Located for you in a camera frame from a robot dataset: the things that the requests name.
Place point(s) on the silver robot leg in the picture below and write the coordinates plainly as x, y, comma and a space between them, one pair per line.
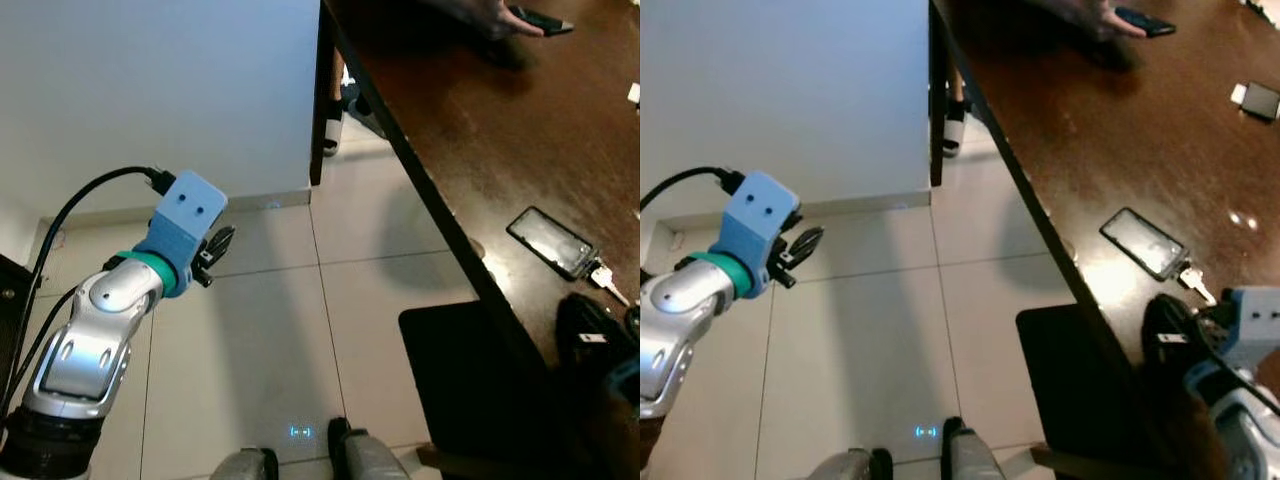
975, 458
365, 458
850, 466
245, 466

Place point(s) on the black rectangular key tag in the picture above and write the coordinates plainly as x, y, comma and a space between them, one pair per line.
1143, 242
550, 242

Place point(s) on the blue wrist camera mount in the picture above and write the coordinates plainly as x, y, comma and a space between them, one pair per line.
1256, 325
185, 215
760, 220

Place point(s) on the silver right robot leg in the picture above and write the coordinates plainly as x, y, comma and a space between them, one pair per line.
365, 458
975, 458

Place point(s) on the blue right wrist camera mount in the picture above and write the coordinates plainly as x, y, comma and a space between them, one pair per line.
1256, 325

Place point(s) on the silver left robot leg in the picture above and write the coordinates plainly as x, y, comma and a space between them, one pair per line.
850, 466
245, 466

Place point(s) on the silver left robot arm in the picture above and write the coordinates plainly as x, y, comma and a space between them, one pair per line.
672, 310
95, 330

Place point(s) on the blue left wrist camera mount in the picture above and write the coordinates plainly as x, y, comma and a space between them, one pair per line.
760, 220
185, 215

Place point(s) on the dark wooden table leg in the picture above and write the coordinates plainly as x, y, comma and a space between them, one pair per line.
936, 110
321, 110

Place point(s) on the black and white small device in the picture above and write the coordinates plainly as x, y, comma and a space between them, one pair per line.
1260, 101
634, 94

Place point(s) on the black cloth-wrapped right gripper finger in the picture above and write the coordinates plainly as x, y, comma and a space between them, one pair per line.
585, 330
1168, 335

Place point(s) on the black chair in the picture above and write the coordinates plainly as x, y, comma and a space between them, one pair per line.
465, 375
1085, 380

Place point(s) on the dark cabinet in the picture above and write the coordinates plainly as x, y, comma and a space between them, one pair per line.
10, 310

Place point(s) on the black smartphone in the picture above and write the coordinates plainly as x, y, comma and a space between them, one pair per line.
545, 20
1150, 21

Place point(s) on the silver key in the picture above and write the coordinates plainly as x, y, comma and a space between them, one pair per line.
608, 281
1198, 283

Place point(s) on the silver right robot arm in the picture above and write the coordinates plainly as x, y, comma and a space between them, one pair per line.
1240, 425

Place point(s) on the person's hand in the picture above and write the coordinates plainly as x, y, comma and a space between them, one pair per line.
485, 15
1090, 15

